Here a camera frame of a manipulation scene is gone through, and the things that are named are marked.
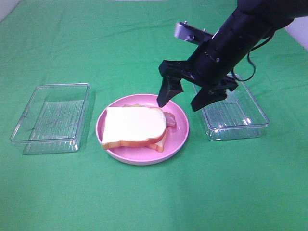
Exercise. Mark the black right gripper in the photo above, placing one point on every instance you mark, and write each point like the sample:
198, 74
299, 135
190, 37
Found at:
207, 67

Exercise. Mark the bacon strip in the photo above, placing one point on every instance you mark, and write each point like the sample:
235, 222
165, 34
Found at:
170, 119

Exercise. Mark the bread slice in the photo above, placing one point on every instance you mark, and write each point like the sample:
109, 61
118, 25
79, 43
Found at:
159, 146
133, 127

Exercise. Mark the yellow cheese slice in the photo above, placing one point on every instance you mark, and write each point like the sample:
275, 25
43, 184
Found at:
133, 105

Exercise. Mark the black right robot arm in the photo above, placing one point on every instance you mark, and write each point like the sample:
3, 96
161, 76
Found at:
251, 24

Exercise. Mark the pink round plate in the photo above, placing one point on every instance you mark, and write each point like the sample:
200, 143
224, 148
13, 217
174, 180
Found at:
175, 138

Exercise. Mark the clear right plastic container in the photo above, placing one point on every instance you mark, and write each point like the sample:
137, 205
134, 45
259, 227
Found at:
239, 116

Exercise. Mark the clear plastic container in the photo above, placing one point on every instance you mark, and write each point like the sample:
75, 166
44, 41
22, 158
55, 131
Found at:
239, 116
53, 120

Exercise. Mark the green tablecloth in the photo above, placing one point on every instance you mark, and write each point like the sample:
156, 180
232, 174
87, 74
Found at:
117, 46

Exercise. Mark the clear left plastic container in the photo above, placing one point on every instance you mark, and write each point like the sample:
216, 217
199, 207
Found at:
53, 120

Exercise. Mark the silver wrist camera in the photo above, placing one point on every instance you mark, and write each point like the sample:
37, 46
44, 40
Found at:
191, 34

